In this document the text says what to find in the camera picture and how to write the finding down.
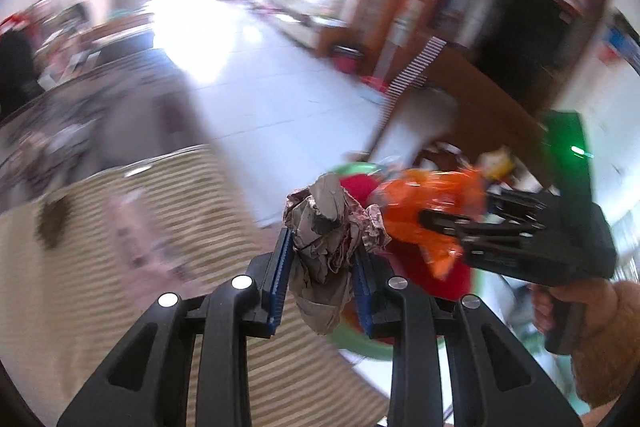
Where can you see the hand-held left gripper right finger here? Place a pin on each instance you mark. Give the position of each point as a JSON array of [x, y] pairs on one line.
[[362, 302]]

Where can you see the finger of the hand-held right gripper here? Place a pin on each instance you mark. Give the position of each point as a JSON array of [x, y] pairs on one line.
[[475, 227], [515, 202]]

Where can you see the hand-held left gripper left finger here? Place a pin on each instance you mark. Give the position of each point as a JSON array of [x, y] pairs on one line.
[[277, 277]]

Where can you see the paper wrapper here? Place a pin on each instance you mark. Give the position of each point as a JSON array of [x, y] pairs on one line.
[[320, 247]]

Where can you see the orange plastic bag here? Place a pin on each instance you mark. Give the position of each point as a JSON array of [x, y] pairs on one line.
[[415, 207]]

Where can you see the person's right forearm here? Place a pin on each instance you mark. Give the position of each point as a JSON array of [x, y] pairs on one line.
[[610, 347]]

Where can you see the person's right hand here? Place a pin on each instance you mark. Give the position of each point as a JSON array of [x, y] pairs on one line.
[[542, 307]]

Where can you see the red bin liner bag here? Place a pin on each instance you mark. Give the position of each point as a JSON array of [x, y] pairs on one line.
[[450, 282]]

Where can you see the yellow striped mat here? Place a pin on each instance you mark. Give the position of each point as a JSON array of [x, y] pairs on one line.
[[150, 307]]

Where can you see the striped stick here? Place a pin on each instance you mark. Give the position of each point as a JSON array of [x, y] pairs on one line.
[[415, 67]]

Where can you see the red dustpan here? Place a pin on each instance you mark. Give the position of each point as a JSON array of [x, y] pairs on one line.
[[375, 84]]

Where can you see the red plastic bucket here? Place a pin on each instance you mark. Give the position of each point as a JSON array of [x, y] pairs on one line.
[[347, 59]]

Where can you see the dark brown scrap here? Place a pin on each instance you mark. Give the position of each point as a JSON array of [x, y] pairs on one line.
[[50, 224]]

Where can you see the television cabinet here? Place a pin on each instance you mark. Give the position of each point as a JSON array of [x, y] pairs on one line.
[[310, 27]]

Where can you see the black coat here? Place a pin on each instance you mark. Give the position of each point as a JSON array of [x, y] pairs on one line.
[[15, 72]]

